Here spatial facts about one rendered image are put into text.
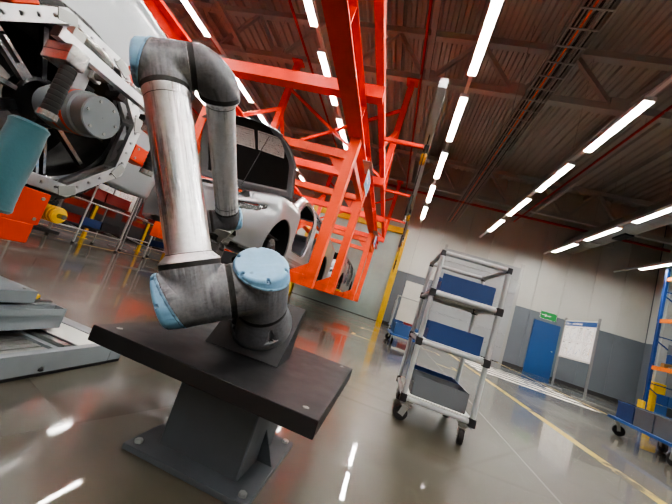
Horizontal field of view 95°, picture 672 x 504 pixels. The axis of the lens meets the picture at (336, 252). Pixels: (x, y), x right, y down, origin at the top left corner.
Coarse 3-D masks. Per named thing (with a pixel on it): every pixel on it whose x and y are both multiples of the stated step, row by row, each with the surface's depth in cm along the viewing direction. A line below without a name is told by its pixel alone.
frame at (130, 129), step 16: (0, 16) 80; (16, 16) 83; (32, 16) 86; (48, 16) 90; (64, 16) 93; (128, 80) 117; (128, 112) 122; (128, 128) 126; (112, 144) 124; (128, 144) 124; (112, 160) 124; (32, 176) 97; (80, 176) 114; (96, 176) 116; (112, 176) 122; (64, 192) 107
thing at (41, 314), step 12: (36, 300) 117; (48, 300) 121; (0, 312) 101; (12, 312) 104; (24, 312) 108; (36, 312) 111; (48, 312) 115; (60, 312) 120; (0, 324) 102; (12, 324) 105; (24, 324) 109; (36, 324) 113; (48, 324) 117; (60, 324) 121
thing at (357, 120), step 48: (144, 0) 362; (336, 0) 269; (384, 0) 304; (336, 48) 322; (384, 48) 360; (288, 96) 796; (336, 96) 441; (384, 96) 426; (384, 144) 570; (384, 192) 805
